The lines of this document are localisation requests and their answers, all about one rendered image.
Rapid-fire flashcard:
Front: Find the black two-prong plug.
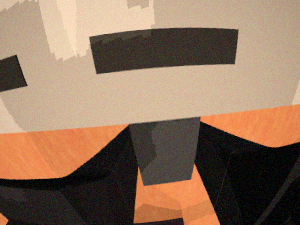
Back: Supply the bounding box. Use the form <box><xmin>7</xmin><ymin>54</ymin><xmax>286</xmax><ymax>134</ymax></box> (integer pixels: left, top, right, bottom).
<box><xmin>129</xmin><ymin>117</ymin><xmax>200</xmax><ymax>186</ymax></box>

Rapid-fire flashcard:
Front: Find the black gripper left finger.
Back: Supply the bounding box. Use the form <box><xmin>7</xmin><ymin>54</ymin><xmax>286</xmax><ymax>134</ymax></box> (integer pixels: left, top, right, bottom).
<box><xmin>0</xmin><ymin>127</ymin><xmax>139</xmax><ymax>225</ymax></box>

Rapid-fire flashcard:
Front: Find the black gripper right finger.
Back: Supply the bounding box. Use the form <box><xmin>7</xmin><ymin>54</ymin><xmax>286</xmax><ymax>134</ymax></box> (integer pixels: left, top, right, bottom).
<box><xmin>195</xmin><ymin>123</ymin><xmax>300</xmax><ymax>225</ymax></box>

